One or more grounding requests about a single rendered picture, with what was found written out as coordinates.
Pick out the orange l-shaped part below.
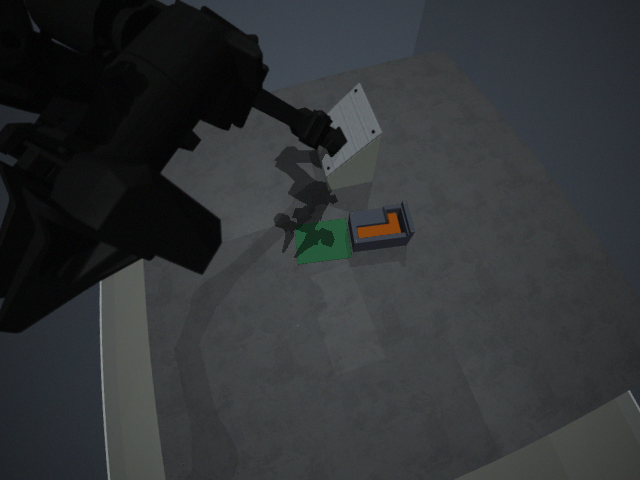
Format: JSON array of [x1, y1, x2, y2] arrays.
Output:
[[357, 212, 401, 238]]

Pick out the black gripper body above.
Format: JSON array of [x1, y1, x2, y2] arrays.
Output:
[[0, 53, 222, 275]]

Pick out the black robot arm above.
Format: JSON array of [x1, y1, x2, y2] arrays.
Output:
[[0, 0, 348, 157]]

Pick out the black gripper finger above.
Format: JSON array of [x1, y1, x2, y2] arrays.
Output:
[[0, 160, 54, 299], [0, 186, 156, 333]]

